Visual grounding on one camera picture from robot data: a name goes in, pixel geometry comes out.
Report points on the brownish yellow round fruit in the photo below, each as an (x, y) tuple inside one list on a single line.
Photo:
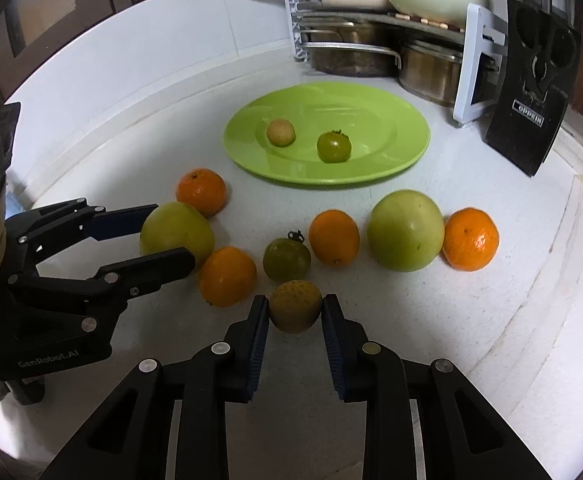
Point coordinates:
[(295, 306)]

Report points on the white pot rack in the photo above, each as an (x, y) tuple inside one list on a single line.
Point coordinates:
[(471, 60)]

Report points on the green tomato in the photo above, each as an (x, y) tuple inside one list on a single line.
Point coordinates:
[(334, 147), (286, 260)]

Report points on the lidded stainless steel pot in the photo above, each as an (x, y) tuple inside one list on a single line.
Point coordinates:
[(431, 77)]

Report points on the beaded wooden trivet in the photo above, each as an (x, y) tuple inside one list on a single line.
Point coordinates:
[(431, 22)]

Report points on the dark wooden cabinet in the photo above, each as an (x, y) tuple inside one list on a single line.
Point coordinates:
[(46, 5)]

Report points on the orange mandarin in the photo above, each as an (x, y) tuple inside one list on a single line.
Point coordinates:
[(227, 276), (334, 237), (470, 240), (201, 192)]

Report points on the black knife block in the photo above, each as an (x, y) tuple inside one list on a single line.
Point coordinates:
[(531, 75)]

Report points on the green apple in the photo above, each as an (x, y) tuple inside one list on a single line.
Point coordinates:
[(181, 230), (405, 230)]

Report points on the green plate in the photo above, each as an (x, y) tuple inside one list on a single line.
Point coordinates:
[(371, 125)]

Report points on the stainless steel saucepan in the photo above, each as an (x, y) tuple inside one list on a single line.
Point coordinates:
[(351, 62), (346, 34)]

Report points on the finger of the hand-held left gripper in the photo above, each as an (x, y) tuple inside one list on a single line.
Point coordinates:
[(161, 265), (121, 222)]

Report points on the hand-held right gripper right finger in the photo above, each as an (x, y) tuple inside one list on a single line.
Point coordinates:
[(332, 350)]

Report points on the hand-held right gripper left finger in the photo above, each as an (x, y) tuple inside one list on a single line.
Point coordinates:
[(259, 345)]

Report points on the small pale yellow fruit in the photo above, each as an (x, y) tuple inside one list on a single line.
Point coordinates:
[(281, 132)]

